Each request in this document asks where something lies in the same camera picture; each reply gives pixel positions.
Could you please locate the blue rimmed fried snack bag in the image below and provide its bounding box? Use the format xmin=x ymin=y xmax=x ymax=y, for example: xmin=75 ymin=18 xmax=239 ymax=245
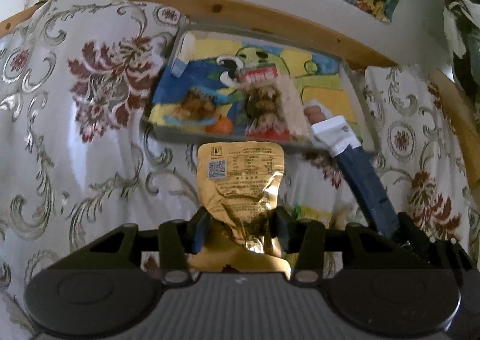
xmin=163 ymin=86 xmax=240 ymax=126

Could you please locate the white rice cracker bar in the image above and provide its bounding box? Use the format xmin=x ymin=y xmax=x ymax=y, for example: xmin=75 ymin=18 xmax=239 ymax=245
xmin=275 ymin=75 xmax=310 ymax=143

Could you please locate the floral white bed cover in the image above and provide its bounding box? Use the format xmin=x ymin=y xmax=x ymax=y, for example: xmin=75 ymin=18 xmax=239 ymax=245
xmin=1 ymin=0 xmax=479 ymax=339

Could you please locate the dark blue packet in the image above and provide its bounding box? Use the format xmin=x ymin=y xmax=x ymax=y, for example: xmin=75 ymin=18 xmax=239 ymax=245
xmin=312 ymin=116 xmax=400 ymax=238

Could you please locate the gold foil snack pouch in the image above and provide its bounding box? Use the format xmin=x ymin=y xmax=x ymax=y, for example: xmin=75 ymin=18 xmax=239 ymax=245
xmin=197 ymin=141 xmax=285 ymax=257

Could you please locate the wooden bed frame rail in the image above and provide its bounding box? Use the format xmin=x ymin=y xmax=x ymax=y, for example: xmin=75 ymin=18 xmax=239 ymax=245
xmin=1 ymin=0 xmax=479 ymax=190

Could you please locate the red label braised egg pack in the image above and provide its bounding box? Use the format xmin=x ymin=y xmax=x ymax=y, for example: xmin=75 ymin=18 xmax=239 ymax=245
xmin=238 ymin=65 xmax=291 ymax=142

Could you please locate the clear bag of clothes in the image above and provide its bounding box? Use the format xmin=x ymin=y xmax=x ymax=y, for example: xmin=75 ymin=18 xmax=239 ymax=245
xmin=443 ymin=0 xmax=479 ymax=101

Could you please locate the grey tray with painting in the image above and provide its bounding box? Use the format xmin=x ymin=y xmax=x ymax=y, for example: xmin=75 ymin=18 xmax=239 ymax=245
xmin=146 ymin=24 xmax=380 ymax=153

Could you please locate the yellow green snack packet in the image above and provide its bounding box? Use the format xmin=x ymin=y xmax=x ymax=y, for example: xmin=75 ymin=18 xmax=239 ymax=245
xmin=292 ymin=203 xmax=332 ymax=227

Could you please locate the sausage pack blue white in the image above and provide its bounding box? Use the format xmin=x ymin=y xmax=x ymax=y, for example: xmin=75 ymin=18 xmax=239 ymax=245
xmin=304 ymin=99 xmax=334 ymax=125

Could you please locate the round pastry in clear wrap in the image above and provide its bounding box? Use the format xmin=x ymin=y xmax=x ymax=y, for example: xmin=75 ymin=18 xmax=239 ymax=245
xmin=331 ymin=208 xmax=364 ymax=230

